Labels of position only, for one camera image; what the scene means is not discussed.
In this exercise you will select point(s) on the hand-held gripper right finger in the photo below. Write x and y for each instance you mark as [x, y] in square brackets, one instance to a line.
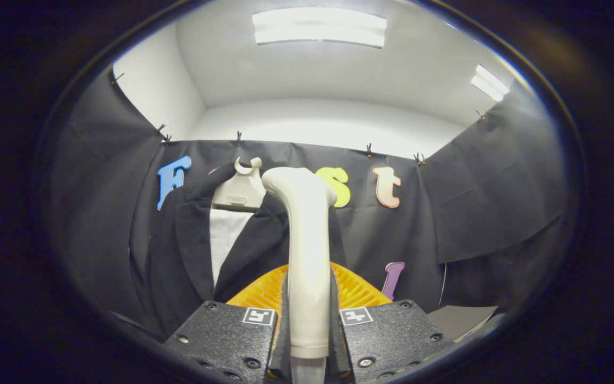
[392, 336]

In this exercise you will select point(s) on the white garment steamer head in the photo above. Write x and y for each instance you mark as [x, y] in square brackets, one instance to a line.
[307, 266]

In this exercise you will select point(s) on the black suit jacket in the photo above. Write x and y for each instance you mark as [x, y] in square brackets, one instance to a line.
[179, 256]

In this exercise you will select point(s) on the black backdrop cloth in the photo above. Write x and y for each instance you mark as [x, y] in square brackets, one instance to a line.
[472, 202]

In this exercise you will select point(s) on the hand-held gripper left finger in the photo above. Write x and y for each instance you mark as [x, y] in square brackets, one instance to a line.
[221, 336]

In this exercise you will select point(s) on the small ceiling light panel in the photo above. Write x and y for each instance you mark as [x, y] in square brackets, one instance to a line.
[489, 82]

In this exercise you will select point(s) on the large ceiling light panel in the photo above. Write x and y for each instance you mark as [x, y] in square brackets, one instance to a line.
[317, 26]

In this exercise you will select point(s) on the white shirt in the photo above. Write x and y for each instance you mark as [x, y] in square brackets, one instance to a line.
[224, 234]

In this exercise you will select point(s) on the grey cabinet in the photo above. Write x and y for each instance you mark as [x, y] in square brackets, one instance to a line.
[459, 320]

